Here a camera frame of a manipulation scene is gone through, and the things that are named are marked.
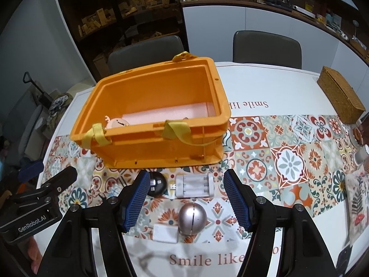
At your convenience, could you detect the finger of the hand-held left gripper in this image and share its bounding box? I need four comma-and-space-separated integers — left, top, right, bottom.
40, 167, 78, 197
17, 162, 45, 182

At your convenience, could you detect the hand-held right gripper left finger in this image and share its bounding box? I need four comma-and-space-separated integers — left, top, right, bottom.
37, 170, 151, 277

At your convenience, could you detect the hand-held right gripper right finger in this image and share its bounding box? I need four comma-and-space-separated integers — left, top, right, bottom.
223, 169, 338, 277

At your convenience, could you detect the small white blue packet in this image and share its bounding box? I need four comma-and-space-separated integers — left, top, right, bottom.
110, 183, 126, 198

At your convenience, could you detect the black round gadget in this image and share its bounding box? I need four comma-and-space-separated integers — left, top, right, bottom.
148, 172, 168, 197

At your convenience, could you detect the small white block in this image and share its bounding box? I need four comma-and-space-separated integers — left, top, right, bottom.
153, 224, 179, 244

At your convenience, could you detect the white battery charger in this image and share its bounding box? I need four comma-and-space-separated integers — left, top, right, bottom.
168, 175, 214, 199

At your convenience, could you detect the silver metal ball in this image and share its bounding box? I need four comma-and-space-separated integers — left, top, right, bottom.
178, 202, 207, 235

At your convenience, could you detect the orange plastic crate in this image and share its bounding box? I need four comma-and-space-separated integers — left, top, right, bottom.
70, 52, 232, 169

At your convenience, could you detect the person's left hand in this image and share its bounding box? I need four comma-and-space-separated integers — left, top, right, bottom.
27, 238, 44, 274

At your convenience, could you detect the grey padded seat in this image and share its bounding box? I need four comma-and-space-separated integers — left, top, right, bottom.
3, 104, 44, 165

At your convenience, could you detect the patterned table runner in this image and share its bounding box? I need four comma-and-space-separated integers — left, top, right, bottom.
43, 115, 369, 244

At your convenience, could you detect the patterned cloth pile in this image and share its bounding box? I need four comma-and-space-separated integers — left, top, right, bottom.
48, 94, 70, 116

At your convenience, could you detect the small doll toy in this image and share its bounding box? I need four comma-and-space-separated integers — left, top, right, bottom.
104, 115, 130, 130

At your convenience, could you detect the pink foam sheet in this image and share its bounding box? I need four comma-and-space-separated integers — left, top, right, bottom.
122, 102, 217, 126

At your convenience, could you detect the printed mushroom cloth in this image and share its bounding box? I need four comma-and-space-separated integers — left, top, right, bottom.
344, 170, 369, 249

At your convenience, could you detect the black object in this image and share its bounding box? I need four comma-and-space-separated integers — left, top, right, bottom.
336, 245, 354, 277

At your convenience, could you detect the white cup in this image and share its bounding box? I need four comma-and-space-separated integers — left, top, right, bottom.
354, 145, 369, 166

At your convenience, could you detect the plate with food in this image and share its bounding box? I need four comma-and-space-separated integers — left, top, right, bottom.
350, 125, 366, 145

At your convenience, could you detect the grey chair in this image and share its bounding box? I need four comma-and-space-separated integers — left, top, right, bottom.
107, 35, 185, 77
232, 30, 302, 70

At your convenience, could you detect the woven wicker box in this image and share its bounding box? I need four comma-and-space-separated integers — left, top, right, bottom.
316, 66, 366, 125

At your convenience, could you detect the dark wooden shelf cabinet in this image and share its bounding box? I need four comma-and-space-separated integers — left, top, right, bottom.
53, 0, 189, 83

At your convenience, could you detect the yellow strap handle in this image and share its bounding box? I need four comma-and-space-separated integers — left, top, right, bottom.
83, 120, 228, 148
172, 51, 200, 63

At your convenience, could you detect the black cart handle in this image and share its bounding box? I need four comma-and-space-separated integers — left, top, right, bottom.
22, 72, 53, 107

